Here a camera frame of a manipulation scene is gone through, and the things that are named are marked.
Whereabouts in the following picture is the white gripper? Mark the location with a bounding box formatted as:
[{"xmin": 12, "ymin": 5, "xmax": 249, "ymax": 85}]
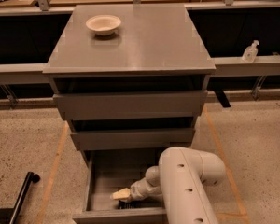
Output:
[{"xmin": 110, "ymin": 177, "xmax": 163, "ymax": 202}]

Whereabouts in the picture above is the dark blue rxbar wrapper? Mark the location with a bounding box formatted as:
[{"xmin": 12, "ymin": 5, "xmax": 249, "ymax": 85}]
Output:
[{"xmin": 118, "ymin": 201, "xmax": 141, "ymax": 210}]

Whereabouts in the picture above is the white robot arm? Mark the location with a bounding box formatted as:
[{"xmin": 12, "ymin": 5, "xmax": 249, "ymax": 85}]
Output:
[{"xmin": 111, "ymin": 147, "xmax": 226, "ymax": 224}]

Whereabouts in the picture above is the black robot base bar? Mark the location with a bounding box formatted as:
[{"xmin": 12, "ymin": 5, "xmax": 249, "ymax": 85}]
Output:
[{"xmin": 0, "ymin": 172, "xmax": 40, "ymax": 224}]

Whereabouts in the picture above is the grey open bottom drawer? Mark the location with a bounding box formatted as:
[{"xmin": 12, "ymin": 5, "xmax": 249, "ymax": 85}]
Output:
[{"xmin": 73, "ymin": 147, "xmax": 168, "ymax": 224}]

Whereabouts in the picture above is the grey top drawer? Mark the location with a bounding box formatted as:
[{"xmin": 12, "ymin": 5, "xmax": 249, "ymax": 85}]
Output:
[{"xmin": 53, "ymin": 91, "xmax": 207, "ymax": 120}]

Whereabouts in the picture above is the grey drawer cabinet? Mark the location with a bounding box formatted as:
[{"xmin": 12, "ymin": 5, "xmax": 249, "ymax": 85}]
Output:
[{"xmin": 43, "ymin": 4, "xmax": 216, "ymax": 161}]

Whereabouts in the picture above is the white paper bowl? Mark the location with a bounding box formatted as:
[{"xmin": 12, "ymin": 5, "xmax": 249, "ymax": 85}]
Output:
[{"xmin": 86, "ymin": 15, "xmax": 121, "ymax": 36}]

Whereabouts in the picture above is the grey metal rail frame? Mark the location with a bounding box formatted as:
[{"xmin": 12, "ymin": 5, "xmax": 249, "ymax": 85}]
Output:
[{"xmin": 0, "ymin": 4, "xmax": 280, "ymax": 84}]

